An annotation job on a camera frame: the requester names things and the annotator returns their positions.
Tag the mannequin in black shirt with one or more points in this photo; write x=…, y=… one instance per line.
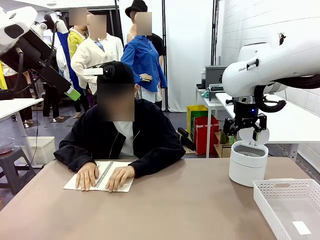
x=157, y=42

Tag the yellow green crate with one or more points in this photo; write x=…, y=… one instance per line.
x=192, y=110

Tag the black block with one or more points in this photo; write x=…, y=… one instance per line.
x=183, y=131
x=188, y=143

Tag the teal crumpled cloth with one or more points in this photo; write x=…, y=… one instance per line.
x=205, y=94

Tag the white backdrop curtain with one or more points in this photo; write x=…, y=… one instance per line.
x=187, y=50

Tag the person left hand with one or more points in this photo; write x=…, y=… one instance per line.
x=122, y=175

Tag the white standing desk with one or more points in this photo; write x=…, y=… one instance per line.
x=15, y=106

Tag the person right forearm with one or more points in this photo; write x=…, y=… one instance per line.
x=70, y=157

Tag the white head-mounted camera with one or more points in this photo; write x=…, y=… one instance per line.
x=92, y=71

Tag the black baseball cap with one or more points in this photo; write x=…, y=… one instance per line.
x=120, y=75

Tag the small camera on tripod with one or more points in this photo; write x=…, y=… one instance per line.
x=282, y=37

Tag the white spiral notebook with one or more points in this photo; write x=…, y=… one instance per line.
x=71, y=184

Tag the black stand pole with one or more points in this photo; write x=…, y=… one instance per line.
x=163, y=25
x=214, y=30

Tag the grey box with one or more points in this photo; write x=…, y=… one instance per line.
x=213, y=72

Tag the wooden shelf box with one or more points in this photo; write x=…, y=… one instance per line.
x=220, y=150

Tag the grey tray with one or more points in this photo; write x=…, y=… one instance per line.
x=213, y=96

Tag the dark grey stool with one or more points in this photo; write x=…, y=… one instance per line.
x=12, y=155

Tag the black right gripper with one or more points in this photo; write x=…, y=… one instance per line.
x=246, y=112

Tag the red bag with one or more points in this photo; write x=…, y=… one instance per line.
x=205, y=140

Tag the green plastic item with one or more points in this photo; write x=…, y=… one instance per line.
x=231, y=139

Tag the person left forearm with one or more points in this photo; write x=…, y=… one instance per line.
x=157, y=162

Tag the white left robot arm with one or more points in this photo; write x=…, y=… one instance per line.
x=22, y=17

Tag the person right hand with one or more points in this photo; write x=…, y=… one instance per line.
x=87, y=175

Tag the large white table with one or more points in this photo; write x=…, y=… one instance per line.
x=287, y=125

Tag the mannequin in blue shirt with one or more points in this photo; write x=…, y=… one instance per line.
x=140, y=57

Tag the mannequin in yellow jacket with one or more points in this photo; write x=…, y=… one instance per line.
x=73, y=42

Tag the clear bowl with red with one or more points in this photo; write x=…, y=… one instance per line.
x=6, y=150

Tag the black bucket hat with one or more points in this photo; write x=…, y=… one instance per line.
x=137, y=7

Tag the white perforated plastic basket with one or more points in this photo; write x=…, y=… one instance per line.
x=287, y=186

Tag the mannequin in cream cardigan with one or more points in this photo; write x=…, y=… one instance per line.
x=97, y=50

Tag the background person black pants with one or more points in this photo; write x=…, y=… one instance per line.
x=51, y=100

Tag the white lidded trash bin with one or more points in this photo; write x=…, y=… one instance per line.
x=246, y=170

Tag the person torso black jacket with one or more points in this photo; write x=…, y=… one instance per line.
x=100, y=135

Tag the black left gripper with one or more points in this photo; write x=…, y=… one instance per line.
x=32, y=50

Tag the blue hanging garment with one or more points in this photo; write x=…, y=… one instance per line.
x=65, y=55

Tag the person head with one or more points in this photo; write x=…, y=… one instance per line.
x=115, y=102

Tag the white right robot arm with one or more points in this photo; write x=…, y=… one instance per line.
x=275, y=65

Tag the white inner shirt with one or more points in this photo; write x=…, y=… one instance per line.
x=125, y=140

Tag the white plastic floor bin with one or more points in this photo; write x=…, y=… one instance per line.
x=42, y=150

